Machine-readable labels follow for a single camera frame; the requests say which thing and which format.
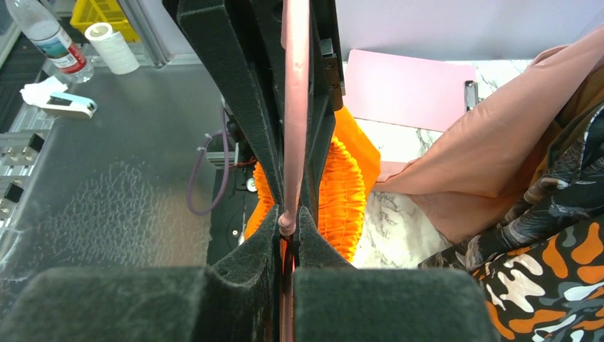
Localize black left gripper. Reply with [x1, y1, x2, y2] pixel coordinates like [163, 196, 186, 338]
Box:
[177, 0, 345, 219]

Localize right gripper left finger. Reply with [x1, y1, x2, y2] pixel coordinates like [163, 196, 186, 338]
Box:
[1, 206, 280, 341]

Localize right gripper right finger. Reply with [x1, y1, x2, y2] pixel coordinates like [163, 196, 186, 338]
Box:
[293, 207, 498, 341]

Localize pink wire hanger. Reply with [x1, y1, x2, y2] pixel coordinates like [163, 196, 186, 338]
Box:
[277, 0, 311, 342]

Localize pink hanging shorts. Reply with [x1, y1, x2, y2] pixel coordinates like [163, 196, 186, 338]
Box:
[375, 28, 603, 243]

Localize orange camouflage hanging shorts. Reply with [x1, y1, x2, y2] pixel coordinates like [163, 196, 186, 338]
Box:
[472, 217, 603, 341]

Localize dark patterned hanging shorts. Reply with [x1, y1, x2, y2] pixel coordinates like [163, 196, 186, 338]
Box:
[418, 69, 603, 271]

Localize white paper roll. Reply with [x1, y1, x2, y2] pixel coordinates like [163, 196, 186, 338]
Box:
[85, 22, 140, 76]

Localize pink clipboard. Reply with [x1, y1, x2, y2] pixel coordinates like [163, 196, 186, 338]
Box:
[343, 49, 477, 132]

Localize yellow plastic crate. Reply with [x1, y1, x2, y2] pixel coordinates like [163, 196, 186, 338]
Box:
[70, 0, 140, 43]

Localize white teal stapler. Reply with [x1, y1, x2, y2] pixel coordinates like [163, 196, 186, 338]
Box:
[41, 92, 98, 120]

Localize crumpled white tissue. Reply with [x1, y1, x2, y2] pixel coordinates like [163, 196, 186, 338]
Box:
[20, 76, 68, 106]

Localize clear water bottle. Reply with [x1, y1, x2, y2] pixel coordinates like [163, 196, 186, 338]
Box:
[4, 0, 94, 83]

